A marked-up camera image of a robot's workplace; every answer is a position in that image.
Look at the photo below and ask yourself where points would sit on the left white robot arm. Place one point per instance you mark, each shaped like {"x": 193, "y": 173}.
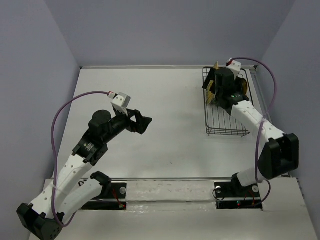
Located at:
{"x": 48, "y": 213}

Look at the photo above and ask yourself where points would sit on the yellow bamboo woven plate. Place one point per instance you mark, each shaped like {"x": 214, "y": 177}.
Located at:
{"x": 210, "y": 94}

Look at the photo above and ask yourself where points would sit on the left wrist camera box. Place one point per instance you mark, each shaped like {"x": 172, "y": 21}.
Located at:
{"x": 120, "y": 103}

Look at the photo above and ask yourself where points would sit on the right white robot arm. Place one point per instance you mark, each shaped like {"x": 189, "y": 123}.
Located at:
{"x": 276, "y": 152}

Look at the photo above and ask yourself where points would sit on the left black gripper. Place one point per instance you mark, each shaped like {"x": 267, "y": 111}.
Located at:
{"x": 142, "y": 122}

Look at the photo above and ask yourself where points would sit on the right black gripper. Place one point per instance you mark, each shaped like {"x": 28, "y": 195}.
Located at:
{"x": 211, "y": 77}

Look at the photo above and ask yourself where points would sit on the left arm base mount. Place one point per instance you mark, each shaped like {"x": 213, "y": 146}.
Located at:
{"x": 112, "y": 199}

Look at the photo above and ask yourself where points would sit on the amber patterned small plate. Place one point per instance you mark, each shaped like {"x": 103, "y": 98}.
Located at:
{"x": 244, "y": 85}

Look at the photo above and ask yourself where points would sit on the black wire dish rack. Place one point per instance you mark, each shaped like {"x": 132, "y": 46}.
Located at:
{"x": 217, "y": 120}

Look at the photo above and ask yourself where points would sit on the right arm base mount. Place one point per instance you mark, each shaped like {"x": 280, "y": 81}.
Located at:
{"x": 229, "y": 199}

